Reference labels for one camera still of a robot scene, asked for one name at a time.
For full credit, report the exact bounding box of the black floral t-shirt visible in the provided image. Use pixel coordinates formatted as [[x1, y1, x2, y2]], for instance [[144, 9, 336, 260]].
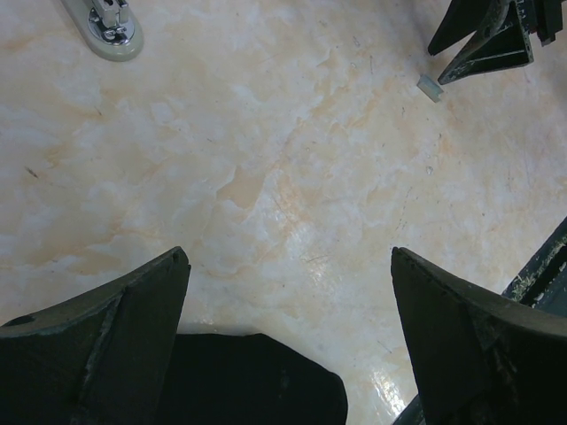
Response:
[[155, 334, 348, 424]]

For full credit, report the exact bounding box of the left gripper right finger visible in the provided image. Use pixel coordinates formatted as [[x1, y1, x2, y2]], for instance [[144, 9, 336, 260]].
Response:
[[390, 246, 567, 425]]

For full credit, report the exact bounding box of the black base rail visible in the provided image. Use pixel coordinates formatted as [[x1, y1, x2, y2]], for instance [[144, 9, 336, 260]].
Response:
[[389, 216, 567, 425]]

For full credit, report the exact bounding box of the black silver stapler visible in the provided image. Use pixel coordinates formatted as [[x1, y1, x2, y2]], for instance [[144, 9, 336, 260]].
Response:
[[61, 0, 144, 62]]

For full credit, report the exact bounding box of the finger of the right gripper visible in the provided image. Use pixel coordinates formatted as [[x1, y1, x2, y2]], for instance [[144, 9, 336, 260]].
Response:
[[438, 1, 533, 85], [427, 0, 509, 56]]

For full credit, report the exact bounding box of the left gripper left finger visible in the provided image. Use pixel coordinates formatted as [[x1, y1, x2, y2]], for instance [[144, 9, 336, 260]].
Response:
[[1, 247, 190, 424]]

